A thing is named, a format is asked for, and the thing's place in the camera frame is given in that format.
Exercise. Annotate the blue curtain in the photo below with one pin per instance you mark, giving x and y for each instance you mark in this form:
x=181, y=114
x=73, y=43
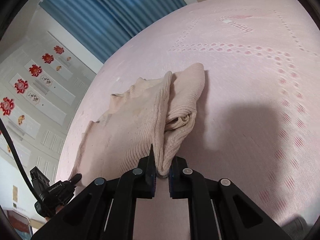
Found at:
x=104, y=26

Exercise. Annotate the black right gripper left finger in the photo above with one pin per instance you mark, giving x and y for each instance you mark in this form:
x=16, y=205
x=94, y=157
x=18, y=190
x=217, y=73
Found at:
x=140, y=182

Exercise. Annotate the beige knitted sweater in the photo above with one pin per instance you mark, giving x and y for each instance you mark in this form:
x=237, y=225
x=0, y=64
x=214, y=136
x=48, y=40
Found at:
x=151, y=116

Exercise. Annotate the white wardrobe with red flowers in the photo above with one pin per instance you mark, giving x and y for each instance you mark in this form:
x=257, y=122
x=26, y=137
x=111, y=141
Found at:
x=42, y=86

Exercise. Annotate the pink patterned bed cover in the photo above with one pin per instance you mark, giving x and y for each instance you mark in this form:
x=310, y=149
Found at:
x=258, y=120

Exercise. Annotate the grey trouser leg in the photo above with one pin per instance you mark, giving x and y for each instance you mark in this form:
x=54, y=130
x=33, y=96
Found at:
x=297, y=228

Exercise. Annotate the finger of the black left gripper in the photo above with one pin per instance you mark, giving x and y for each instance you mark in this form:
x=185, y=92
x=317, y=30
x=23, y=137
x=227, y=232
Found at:
x=75, y=179

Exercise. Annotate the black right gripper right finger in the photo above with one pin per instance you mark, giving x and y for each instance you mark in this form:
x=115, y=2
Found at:
x=184, y=182

